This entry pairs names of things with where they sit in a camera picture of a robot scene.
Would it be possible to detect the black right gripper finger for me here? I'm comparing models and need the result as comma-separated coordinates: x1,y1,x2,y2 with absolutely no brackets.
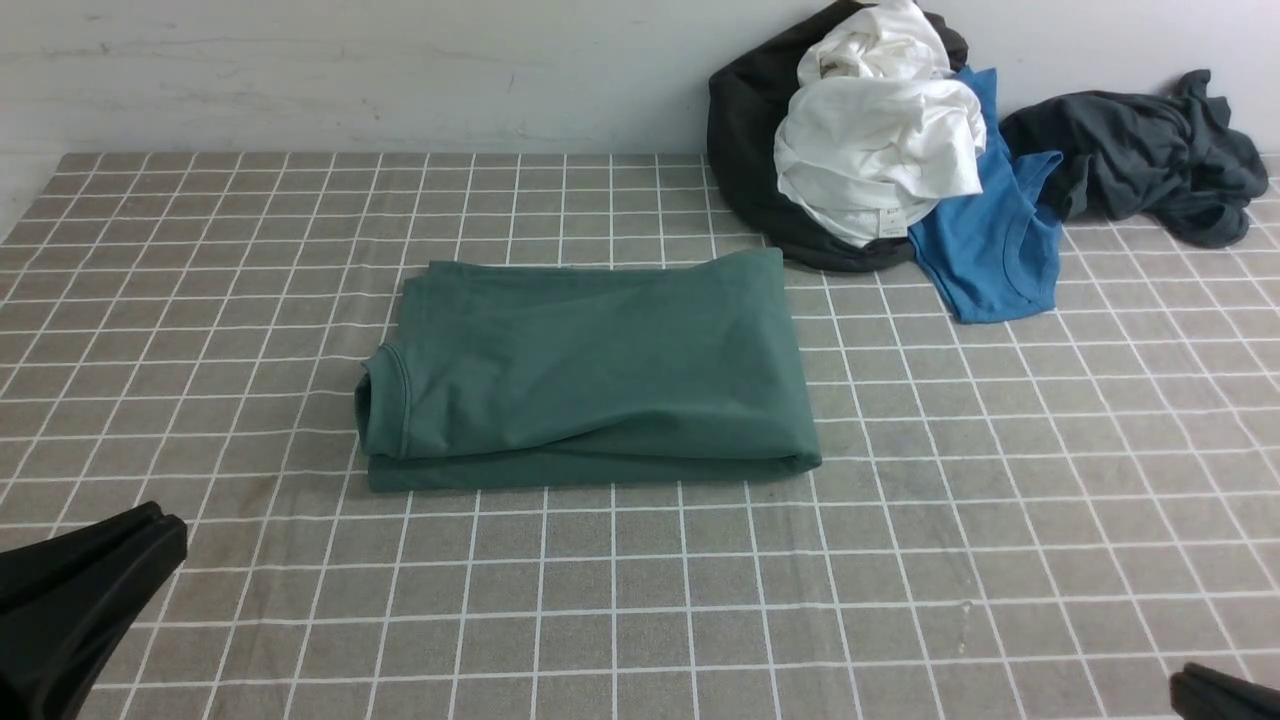
1170,662,1279,720

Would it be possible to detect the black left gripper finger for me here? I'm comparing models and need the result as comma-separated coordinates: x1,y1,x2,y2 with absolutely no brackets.
1,502,164,609
1,515,188,719

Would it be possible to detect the green long-sleeve shirt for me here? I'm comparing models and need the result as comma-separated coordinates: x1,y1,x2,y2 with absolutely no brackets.
355,249,823,493

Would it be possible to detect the blue t-shirt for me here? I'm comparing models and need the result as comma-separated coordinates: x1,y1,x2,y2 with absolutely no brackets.
909,67,1062,324

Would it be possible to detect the white crumpled shirt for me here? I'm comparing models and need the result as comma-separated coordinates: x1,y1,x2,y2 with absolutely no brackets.
774,1,987,247

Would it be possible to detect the dark grey crumpled garment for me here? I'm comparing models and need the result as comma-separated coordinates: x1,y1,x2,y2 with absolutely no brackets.
1000,69,1268,249

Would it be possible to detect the black garment under pile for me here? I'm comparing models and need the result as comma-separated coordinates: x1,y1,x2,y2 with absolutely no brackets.
707,1,969,273

